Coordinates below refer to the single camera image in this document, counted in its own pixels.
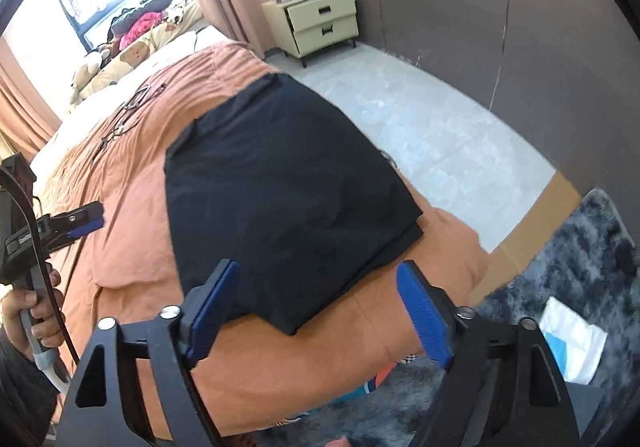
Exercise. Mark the beige plush toy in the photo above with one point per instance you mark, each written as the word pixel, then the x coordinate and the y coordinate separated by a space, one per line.
pixel 87 69

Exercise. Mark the grey shaggy rug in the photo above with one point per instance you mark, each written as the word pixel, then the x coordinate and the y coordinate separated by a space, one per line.
pixel 590 257

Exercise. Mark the black pants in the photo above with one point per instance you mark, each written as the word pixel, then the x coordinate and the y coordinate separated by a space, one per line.
pixel 280 187

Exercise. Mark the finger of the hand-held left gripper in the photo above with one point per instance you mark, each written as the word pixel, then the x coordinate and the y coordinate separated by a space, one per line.
pixel 75 216
pixel 85 229

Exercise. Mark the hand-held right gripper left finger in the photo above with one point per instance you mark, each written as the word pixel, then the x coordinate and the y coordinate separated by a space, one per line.
pixel 210 317

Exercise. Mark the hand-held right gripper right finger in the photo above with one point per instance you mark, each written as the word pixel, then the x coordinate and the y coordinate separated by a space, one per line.
pixel 425 322

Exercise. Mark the pink plush toy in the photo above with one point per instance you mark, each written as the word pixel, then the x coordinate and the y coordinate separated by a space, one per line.
pixel 145 22

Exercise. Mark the cream nightstand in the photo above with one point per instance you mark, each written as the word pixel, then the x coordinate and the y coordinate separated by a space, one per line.
pixel 320 27

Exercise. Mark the white plastic bag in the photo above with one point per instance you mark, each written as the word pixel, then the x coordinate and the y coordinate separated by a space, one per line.
pixel 570 342

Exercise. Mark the person's left forearm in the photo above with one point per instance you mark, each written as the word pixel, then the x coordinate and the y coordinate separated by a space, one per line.
pixel 20 387

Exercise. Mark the brown cardboard sheet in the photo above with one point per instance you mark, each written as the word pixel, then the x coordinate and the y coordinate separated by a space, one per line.
pixel 545 222

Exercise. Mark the orange blanket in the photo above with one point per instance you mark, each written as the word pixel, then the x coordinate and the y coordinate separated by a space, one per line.
pixel 140 272

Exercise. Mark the person's left hand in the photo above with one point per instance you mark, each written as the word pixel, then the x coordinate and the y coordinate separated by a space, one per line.
pixel 47 327

